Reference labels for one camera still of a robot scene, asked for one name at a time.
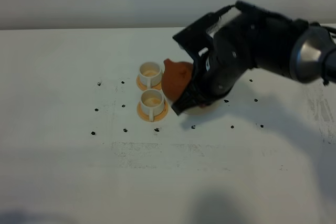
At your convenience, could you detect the brown clay teapot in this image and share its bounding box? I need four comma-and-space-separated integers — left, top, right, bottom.
161, 59, 208, 108

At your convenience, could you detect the orange coaster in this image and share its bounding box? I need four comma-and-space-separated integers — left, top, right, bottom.
136, 71, 162, 91
137, 100, 169, 122

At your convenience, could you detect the near white teacup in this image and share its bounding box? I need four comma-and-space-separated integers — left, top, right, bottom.
140, 89, 165, 122

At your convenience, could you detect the cream round teapot saucer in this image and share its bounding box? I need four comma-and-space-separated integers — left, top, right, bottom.
183, 101, 221, 115

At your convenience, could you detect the white teacup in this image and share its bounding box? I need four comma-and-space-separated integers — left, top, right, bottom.
140, 89, 165, 122
137, 62, 162, 91

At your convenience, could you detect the far orange coaster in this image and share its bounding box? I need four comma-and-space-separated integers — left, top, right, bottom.
136, 71, 162, 91

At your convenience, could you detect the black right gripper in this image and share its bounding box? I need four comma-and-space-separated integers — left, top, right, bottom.
171, 1, 293, 115

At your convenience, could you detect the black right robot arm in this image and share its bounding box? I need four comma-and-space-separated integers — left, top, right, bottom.
172, 1, 335, 114

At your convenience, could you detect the near orange coaster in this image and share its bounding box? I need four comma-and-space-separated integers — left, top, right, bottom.
137, 100, 169, 122

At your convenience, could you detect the far white teacup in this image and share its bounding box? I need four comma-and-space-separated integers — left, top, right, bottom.
137, 62, 162, 91

